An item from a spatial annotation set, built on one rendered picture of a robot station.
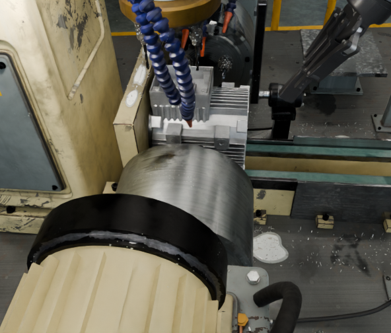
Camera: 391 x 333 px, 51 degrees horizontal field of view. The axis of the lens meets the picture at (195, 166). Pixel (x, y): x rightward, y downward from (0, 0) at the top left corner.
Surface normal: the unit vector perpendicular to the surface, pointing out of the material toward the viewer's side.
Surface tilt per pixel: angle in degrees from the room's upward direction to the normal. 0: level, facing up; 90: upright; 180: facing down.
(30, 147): 90
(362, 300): 0
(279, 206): 90
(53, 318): 75
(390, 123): 90
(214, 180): 28
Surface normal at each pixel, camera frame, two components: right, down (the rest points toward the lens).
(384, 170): -0.11, 0.72
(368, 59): -0.04, -0.69
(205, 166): 0.32, -0.63
